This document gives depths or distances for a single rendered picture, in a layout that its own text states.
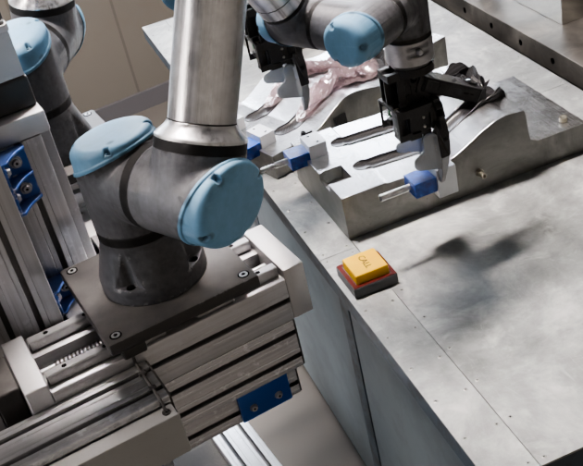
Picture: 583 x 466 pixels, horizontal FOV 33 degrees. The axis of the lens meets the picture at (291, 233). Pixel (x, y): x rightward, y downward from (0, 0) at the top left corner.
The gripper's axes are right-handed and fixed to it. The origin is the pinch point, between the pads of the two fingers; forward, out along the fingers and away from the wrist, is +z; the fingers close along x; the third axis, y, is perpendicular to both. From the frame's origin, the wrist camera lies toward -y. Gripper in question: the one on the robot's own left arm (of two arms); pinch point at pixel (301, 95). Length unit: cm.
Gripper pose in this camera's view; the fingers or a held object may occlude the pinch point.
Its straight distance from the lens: 186.8
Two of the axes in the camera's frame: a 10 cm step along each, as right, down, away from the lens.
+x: 3.5, 4.6, -8.1
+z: 2.0, 8.1, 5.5
